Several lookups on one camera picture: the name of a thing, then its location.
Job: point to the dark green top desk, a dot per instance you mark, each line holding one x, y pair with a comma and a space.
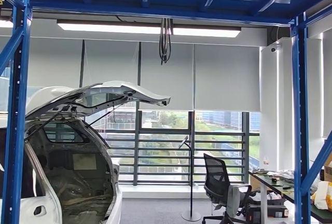
264, 208

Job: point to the white car tailgate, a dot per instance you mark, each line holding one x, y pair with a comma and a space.
145, 93

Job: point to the large cardboard box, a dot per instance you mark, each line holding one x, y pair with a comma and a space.
328, 172

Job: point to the black mesh office chair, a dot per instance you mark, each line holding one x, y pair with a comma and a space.
215, 174

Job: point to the white security camera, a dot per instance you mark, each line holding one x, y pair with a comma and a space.
273, 49

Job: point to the white papers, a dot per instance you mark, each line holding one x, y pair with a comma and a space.
282, 174

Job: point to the white car body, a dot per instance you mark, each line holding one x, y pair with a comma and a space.
78, 188

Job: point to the black floor stand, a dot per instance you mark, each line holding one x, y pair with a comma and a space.
191, 188

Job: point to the black equipment case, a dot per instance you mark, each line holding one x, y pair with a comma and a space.
275, 212

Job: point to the grey roller blind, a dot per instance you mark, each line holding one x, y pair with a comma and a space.
168, 85
54, 61
111, 61
225, 78
327, 78

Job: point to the grey window railing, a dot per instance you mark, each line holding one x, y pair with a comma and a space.
166, 131

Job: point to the blue steel shelf rack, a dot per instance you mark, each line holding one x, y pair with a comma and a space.
16, 112

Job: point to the small clear bottle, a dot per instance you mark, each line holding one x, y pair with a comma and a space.
265, 164

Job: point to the yellow white plastic bag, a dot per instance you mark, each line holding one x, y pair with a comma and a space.
323, 196

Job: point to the long ceiling lamp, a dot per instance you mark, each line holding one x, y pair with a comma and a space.
109, 28
5, 24

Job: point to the grey cloth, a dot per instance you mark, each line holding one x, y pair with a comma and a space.
232, 200

